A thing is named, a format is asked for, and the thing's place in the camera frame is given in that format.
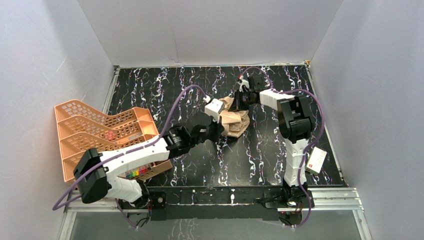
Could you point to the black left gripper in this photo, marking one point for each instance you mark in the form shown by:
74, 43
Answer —
215, 128

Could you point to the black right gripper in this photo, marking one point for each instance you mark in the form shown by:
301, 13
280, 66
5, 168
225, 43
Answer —
238, 100

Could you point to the beige and black folding umbrella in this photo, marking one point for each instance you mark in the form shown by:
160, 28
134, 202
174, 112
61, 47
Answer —
235, 123

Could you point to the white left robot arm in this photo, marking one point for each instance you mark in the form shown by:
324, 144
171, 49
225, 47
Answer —
98, 175

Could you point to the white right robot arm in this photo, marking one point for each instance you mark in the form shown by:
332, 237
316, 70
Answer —
295, 124

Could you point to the coloured markers in organizer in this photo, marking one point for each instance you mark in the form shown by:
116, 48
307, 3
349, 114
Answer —
140, 173

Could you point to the white box with red label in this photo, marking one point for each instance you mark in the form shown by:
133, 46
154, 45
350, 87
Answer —
316, 161

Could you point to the orange plastic file organizer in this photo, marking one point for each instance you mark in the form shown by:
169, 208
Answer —
81, 127

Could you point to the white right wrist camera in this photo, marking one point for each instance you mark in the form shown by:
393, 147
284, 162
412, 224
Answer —
244, 85

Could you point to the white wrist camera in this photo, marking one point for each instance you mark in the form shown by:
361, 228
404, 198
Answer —
244, 85
213, 108

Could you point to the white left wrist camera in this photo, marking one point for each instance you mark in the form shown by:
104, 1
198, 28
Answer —
213, 108

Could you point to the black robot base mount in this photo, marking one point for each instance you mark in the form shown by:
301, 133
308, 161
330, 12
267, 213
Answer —
225, 202

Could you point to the aluminium frame rail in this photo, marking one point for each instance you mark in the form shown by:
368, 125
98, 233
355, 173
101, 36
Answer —
338, 214

